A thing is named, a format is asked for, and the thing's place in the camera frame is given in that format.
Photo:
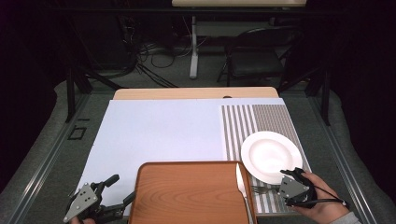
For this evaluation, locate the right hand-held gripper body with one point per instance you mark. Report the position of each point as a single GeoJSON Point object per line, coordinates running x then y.
{"type": "Point", "coordinates": [292, 188]}

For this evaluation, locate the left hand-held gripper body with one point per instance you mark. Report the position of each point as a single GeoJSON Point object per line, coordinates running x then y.
{"type": "Point", "coordinates": [81, 200]}

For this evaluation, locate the white round plate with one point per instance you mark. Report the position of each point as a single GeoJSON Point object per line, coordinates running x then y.
{"type": "Point", "coordinates": [267, 155]}

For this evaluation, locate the silver table knife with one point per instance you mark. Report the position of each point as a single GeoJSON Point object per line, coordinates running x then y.
{"type": "Point", "coordinates": [240, 180]}

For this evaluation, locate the brown wooden tray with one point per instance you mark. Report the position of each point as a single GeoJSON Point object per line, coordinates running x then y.
{"type": "Point", "coordinates": [186, 196]}

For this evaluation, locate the person's left hand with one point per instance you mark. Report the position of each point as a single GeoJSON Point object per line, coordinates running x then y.
{"type": "Point", "coordinates": [81, 221]}

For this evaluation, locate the person's right hand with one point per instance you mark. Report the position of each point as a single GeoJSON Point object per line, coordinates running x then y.
{"type": "Point", "coordinates": [327, 202]}

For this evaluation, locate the grey striped placemat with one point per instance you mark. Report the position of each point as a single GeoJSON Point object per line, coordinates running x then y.
{"type": "Point", "coordinates": [267, 118]}

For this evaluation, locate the white table board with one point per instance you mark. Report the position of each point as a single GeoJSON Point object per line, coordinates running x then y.
{"type": "Point", "coordinates": [155, 133]}

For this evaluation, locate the black metal stand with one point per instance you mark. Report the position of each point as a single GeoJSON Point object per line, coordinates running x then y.
{"type": "Point", "coordinates": [325, 96]}
{"type": "Point", "coordinates": [71, 93]}

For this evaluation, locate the black folding chair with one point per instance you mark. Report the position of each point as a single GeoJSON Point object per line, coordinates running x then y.
{"type": "Point", "coordinates": [255, 62]}

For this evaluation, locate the light wooden table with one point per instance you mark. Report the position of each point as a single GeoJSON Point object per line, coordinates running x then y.
{"type": "Point", "coordinates": [186, 92]}

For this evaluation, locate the white desk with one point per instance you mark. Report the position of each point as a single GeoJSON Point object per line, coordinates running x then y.
{"type": "Point", "coordinates": [194, 56]}

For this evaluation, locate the metal floor rail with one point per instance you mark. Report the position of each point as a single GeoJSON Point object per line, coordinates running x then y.
{"type": "Point", "coordinates": [46, 161]}
{"type": "Point", "coordinates": [342, 155]}

